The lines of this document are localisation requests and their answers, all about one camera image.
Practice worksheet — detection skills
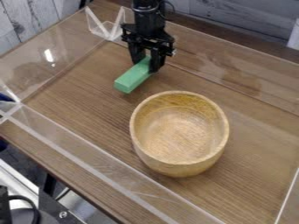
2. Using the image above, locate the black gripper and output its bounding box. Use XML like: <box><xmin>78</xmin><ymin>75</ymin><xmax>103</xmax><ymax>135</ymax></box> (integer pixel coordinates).
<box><xmin>121</xmin><ymin>5</ymin><xmax>175</xmax><ymax>74</ymax></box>

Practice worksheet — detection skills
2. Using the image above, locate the green rectangular block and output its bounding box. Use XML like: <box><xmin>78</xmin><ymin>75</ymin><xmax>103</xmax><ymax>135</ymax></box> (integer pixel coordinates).
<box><xmin>114</xmin><ymin>57</ymin><xmax>151</xmax><ymax>94</ymax></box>

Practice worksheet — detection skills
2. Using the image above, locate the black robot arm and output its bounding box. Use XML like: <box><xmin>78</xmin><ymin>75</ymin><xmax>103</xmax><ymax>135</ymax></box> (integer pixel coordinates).
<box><xmin>121</xmin><ymin>0</ymin><xmax>175</xmax><ymax>74</ymax></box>

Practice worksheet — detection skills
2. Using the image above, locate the brown wooden bowl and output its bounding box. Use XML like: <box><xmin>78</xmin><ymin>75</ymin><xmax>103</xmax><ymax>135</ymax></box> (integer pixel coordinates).
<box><xmin>130</xmin><ymin>91</ymin><xmax>230</xmax><ymax>178</ymax></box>

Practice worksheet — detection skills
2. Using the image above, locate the black table leg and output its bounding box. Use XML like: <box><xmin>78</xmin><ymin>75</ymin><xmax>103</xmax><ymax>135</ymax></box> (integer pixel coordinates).
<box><xmin>43</xmin><ymin>174</ymin><xmax>58</xmax><ymax>197</ymax></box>

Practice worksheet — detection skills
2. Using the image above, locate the clear acrylic enclosure wall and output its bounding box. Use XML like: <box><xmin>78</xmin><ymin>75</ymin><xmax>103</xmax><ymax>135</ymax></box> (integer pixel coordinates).
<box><xmin>0</xmin><ymin>0</ymin><xmax>299</xmax><ymax>224</ymax></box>

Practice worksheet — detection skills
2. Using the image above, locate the black metal bracket with screw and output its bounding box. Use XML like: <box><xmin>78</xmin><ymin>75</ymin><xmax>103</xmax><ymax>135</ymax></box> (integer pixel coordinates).
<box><xmin>39</xmin><ymin>191</ymin><xmax>87</xmax><ymax>224</ymax></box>

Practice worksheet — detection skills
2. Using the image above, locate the black cable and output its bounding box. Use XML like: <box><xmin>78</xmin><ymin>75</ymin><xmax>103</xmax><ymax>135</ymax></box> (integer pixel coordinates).
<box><xmin>7</xmin><ymin>194</ymin><xmax>43</xmax><ymax>224</ymax></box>

